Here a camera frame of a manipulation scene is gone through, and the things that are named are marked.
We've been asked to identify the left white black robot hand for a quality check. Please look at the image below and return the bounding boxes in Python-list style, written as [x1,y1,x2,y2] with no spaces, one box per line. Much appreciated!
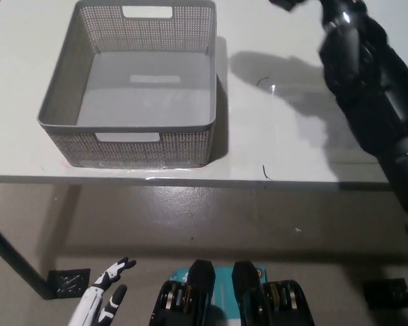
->
[67,257,137,326]

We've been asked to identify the black table foot plate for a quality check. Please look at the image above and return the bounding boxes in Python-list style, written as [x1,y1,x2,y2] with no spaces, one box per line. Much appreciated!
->
[362,278,408,310]
[48,268,91,300]

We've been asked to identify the black metal table leg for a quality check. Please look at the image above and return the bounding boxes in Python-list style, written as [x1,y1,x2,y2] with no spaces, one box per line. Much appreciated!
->
[0,214,57,300]

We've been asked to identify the grey perforated plastic basket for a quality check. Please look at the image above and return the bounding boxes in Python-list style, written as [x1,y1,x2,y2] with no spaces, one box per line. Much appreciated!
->
[36,0,218,169]

